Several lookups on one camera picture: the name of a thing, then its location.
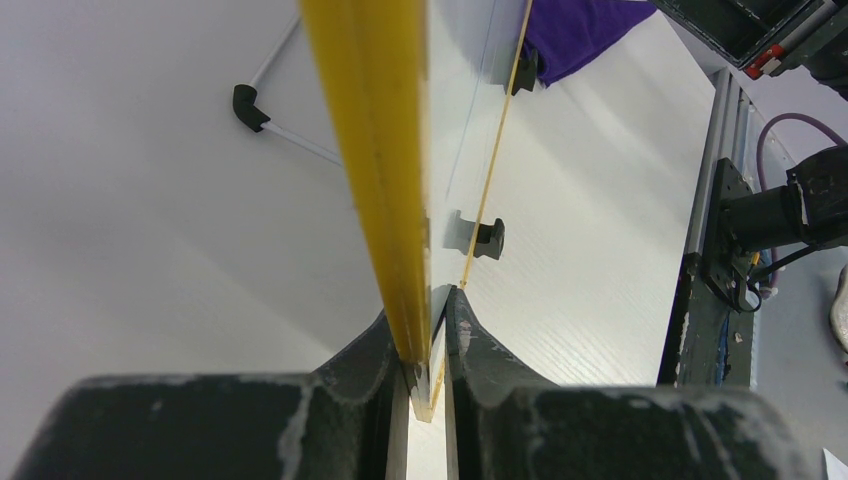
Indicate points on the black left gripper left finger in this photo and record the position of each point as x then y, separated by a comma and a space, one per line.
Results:
344, 420

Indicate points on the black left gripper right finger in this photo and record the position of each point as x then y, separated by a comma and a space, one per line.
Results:
506, 421

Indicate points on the yellow framed whiteboard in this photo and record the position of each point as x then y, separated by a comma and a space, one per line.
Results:
418, 94

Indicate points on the glittery oval tray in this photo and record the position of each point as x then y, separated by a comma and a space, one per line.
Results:
838, 311

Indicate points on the purple cloth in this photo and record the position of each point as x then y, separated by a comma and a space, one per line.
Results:
567, 35

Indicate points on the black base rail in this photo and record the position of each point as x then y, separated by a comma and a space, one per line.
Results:
709, 339

